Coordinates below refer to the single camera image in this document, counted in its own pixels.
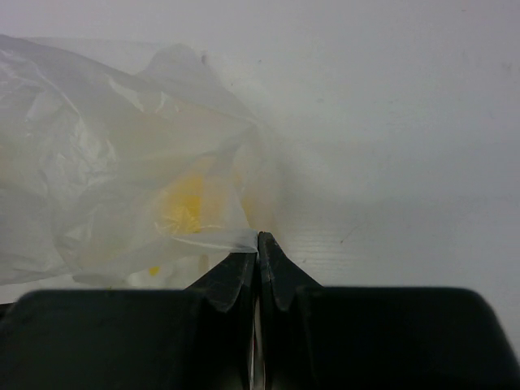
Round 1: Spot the clear plastic bag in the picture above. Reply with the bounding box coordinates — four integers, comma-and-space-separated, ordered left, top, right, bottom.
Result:
1, 36, 280, 287

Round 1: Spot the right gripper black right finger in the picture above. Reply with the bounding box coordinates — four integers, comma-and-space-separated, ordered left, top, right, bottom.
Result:
258, 232, 519, 389

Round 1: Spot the yellow fake lemon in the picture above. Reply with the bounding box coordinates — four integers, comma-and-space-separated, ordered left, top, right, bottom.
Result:
157, 174, 204, 235

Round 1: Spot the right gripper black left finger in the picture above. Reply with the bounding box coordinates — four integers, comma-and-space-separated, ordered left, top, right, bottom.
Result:
1, 253, 257, 389

